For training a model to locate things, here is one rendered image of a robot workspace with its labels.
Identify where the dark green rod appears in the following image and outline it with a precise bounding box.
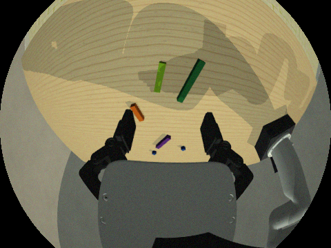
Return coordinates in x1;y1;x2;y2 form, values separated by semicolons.
177;59;205;103

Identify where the lime green rod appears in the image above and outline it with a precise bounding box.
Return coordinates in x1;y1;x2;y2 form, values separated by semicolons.
154;61;166;93

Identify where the orange rod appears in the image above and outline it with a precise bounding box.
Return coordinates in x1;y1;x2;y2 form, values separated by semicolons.
130;103;145;122

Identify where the purple rod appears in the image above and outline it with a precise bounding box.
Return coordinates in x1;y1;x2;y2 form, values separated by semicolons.
156;135;171;149

